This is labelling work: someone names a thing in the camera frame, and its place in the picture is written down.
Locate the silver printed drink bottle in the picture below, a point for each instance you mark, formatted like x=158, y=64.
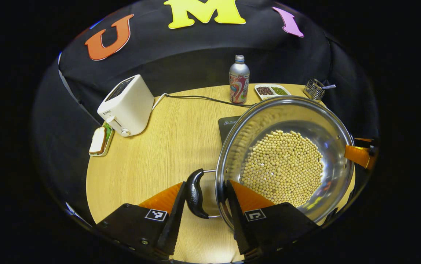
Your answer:
x=239, y=84

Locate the toy sandwich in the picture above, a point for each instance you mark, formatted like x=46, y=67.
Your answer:
x=97, y=141

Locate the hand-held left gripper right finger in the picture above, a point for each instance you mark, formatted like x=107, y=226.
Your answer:
x=238, y=220

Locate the white divided spice dish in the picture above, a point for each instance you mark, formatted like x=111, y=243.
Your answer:
x=273, y=91

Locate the white toaster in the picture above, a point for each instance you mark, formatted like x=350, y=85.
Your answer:
x=130, y=106

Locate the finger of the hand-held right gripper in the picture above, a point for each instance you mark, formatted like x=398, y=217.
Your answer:
x=362, y=139
x=357, y=156

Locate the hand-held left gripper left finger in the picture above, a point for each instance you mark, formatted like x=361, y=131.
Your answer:
x=174, y=220

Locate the metal spoon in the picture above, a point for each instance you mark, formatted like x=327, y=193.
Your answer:
x=329, y=87

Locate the white rectangular tray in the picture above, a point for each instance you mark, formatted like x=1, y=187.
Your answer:
x=110, y=143

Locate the black induction cooktop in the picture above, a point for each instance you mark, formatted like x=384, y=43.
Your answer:
x=227, y=128

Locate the heap of yellow soybeans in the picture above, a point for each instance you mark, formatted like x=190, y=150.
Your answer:
x=287, y=165

